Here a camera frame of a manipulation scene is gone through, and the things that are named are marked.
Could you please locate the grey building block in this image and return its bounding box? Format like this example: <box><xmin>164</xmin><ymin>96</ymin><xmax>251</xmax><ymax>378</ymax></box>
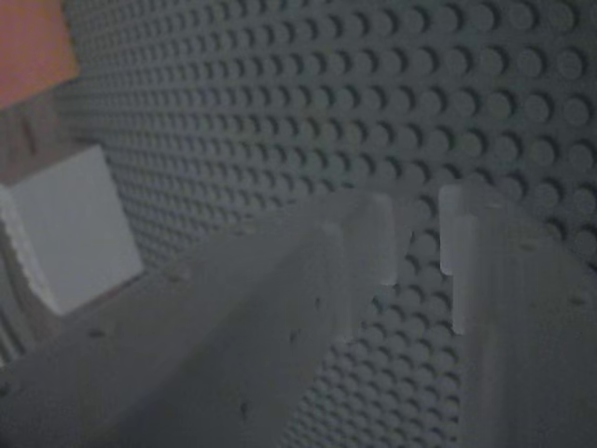
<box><xmin>0</xmin><ymin>143</ymin><xmax>146</xmax><ymax>317</ymax></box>

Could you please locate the grey studded baseplate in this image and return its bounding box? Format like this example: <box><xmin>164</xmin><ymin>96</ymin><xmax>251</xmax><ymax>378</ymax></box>
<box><xmin>55</xmin><ymin>0</ymin><xmax>597</xmax><ymax>448</ymax></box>

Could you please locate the orange building block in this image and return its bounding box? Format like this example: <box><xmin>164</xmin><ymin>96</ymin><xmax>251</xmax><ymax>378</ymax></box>
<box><xmin>0</xmin><ymin>0</ymin><xmax>81</xmax><ymax>112</ymax></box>

